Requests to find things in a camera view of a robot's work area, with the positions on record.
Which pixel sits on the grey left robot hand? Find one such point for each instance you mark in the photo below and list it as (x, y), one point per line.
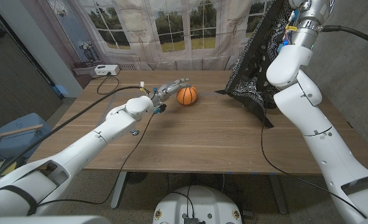
(170, 89)

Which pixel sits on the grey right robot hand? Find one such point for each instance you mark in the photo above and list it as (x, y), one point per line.
(316, 11)

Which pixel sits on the small orange basketball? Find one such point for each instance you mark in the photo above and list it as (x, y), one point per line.
(187, 96)

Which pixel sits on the black paisley bandana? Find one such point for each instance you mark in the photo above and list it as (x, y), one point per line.
(255, 71)

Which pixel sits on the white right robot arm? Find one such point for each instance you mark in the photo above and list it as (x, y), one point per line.
(311, 118)

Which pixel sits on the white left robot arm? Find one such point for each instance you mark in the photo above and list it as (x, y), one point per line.
(109, 130)

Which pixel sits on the small silver metal clamp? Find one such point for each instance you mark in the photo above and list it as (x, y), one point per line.
(134, 132)

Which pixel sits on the printed window backdrop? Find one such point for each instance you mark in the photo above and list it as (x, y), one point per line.
(146, 28)

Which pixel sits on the white power box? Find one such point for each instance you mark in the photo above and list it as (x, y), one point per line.
(106, 70)

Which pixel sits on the black round floor object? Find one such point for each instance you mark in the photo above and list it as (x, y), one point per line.
(135, 177)

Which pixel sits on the grey metal table leg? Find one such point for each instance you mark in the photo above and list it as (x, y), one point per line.
(118, 189)
(278, 194)

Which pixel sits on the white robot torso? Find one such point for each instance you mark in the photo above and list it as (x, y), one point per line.
(202, 205)

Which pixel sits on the blue storage container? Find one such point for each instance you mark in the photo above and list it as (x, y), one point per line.
(22, 146)

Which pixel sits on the yellow and black floor item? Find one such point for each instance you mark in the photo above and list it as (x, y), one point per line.
(8, 168)

